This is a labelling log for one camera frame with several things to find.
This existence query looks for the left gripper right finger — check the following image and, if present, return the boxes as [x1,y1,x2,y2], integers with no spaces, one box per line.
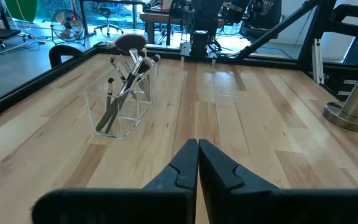
[199,139,358,224]

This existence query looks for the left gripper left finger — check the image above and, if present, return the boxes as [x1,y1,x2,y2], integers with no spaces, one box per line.
[31,139,199,224]

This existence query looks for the short thin black brush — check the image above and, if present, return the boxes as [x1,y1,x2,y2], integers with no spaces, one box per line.
[105,77,116,110]

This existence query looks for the medium round makeup brush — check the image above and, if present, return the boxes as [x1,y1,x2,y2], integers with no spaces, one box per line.
[108,55,130,86]
[95,57,154,133]

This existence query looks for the fan makeup brush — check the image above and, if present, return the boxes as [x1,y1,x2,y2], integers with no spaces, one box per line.
[113,33,150,68]

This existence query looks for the clear acrylic brush organizer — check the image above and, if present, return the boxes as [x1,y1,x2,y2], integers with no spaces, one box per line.
[85,60,158,141]

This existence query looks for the wooden desk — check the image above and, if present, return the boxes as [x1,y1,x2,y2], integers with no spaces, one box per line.
[139,11,198,46]

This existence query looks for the person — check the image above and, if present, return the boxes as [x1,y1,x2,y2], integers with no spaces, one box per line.
[242,0,283,40]

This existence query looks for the black office chair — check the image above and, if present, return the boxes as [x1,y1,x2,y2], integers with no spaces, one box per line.
[92,6,124,35]

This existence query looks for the black floor fan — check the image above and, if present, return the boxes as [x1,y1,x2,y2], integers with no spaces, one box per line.
[50,8,85,47]

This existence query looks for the green round panel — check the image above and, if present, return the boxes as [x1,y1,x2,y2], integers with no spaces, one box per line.
[4,0,39,22]

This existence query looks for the white metal bracket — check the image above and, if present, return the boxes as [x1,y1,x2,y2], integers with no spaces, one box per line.
[311,38,324,85]

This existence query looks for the black rig frame struts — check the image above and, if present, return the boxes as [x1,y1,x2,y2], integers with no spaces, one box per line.
[228,0,358,103]

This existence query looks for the black table border rail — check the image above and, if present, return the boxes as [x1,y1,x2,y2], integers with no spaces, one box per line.
[0,43,358,125]

